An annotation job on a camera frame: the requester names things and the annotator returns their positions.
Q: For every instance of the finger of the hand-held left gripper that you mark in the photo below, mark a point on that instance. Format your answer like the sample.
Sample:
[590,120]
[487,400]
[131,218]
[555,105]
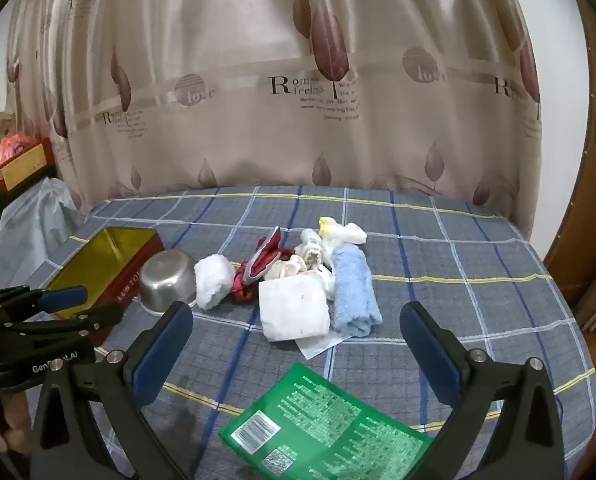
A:
[93,317]
[63,299]

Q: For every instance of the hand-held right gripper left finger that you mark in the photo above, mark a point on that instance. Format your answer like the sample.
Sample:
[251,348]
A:
[163,350]

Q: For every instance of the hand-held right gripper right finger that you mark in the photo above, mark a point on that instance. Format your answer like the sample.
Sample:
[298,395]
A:
[430,355]

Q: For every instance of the red gold tin box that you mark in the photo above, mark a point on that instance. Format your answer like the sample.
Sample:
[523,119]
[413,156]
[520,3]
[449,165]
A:
[98,255]

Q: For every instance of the steel bowl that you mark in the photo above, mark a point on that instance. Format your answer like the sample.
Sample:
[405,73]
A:
[165,280]

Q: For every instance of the person's left hand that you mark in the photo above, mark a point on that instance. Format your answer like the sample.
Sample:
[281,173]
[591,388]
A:
[15,415]

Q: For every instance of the grey plaid bed sheet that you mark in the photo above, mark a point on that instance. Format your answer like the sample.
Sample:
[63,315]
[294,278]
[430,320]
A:
[477,300]

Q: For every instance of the translucent plastic cover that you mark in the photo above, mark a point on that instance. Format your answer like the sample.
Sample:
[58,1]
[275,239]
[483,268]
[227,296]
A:
[33,220]

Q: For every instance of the white fluffy towel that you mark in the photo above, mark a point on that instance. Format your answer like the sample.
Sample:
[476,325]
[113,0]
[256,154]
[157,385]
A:
[213,280]

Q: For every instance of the light blue towel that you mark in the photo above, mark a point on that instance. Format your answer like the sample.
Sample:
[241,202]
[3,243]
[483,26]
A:
[353,290]

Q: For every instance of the white paper sheet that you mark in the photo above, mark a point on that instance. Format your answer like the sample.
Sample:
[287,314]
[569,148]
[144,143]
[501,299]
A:
[315,346]

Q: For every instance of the red white cloth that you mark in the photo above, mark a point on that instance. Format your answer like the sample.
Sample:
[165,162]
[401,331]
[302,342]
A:
[250,270]

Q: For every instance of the green packet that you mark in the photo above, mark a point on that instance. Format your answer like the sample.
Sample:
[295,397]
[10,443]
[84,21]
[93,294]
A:
[323,425]

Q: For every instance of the red cardboard box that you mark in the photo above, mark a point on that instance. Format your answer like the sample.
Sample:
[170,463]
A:
[23,167]

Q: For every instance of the white folded cloth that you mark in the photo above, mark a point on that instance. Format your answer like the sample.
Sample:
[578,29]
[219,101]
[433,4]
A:
[293,305]

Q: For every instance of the white yellow plastic bag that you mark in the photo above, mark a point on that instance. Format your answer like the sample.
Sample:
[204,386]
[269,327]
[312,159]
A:
[348,232]

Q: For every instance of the white gold-printed plastic bag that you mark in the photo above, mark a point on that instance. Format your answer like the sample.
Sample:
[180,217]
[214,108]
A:
[312,250]

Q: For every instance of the pink plastic bag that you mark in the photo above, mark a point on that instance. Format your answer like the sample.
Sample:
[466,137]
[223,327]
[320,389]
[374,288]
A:
[13,146]

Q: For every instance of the wooden door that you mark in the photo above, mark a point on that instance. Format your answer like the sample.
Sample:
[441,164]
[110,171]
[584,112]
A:
[592,210]

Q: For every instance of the beige leaf-print curtain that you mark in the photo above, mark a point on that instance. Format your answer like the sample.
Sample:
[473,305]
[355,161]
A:
[278,35]

